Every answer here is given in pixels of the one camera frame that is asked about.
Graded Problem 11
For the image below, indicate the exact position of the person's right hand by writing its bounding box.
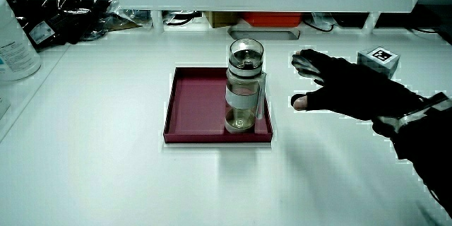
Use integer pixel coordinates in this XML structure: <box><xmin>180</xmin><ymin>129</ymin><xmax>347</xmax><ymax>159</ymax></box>
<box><xmin>290</xmin><ymin>46</ymin><xmax>424</xmax><ymax>138</ymax></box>

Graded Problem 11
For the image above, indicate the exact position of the clear bottle with white sleeve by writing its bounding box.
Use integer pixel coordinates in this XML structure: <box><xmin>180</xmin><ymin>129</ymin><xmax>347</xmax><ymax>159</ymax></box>
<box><xmin>224</xmin><ymin>38</ymin><xmax>268</xmax><ymax>135</ymax></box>

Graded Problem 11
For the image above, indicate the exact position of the person's right forearm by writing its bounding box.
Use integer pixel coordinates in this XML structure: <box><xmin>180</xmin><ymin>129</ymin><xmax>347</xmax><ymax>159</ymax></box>
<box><xmin>387</xmin><ymin>91</ymin><xmax>452</xmax><ymax>219</ymax></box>

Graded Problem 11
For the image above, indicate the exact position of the large white labelled bottle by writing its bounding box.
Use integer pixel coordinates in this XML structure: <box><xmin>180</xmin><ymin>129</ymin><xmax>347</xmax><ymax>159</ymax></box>
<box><xmin>0</xmin><ymin>0</ymin><xmax>42</xmax><ymax>82</ymax></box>

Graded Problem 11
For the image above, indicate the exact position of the flat grey device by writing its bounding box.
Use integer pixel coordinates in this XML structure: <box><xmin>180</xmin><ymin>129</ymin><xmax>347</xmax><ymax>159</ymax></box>
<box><xmin>227</xmin><ymin>25</ymin><xmax>302</xmax><ymax>41</ymax></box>

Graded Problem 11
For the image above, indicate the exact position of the orange box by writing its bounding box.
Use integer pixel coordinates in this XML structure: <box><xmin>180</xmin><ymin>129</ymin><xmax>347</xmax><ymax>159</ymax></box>
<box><xmin>240</xmin><ymin>11</ymin><xmax>304</xmax><ymax>28</ymax></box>

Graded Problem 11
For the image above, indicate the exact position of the brown cardboard box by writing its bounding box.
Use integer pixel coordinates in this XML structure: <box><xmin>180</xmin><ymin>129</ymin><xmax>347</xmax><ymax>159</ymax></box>
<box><xmin>203</xmin><ymin>11</ymin><xmax>242</xmax><ymax>29</ymax></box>

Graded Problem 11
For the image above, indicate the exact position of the dark red tray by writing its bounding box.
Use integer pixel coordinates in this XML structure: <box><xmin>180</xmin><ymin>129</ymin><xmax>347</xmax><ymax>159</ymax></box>
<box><xmin>162</xmin><ymin>66</ymin><xmax>274</xmax><ymax>145</ymax></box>

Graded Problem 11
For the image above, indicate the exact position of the clear plastic bag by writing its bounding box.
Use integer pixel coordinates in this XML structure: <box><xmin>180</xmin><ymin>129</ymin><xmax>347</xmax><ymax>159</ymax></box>
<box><xmin>105</xmin><ymin>0</ymin><xmax>153</xmax><ymax>32</ymax></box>

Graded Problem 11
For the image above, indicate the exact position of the black plastic bag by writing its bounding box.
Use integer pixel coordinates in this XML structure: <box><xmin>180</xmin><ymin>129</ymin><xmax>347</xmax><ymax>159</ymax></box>
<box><xmin>13</xmin><ymin>0</ymin><xmax>111</xmax><ymax>52</ymax></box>

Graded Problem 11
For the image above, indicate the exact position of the black cable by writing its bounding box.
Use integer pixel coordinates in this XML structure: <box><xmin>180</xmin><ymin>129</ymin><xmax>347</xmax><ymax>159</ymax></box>
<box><xmin>302</xmin><ymin>12</ymin><xmax>337</xmax><ymax>33</ymax></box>
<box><xmin>163</xmin><ymin>10</ymin><xmax>203</xmax><ymax>27</ymax></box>

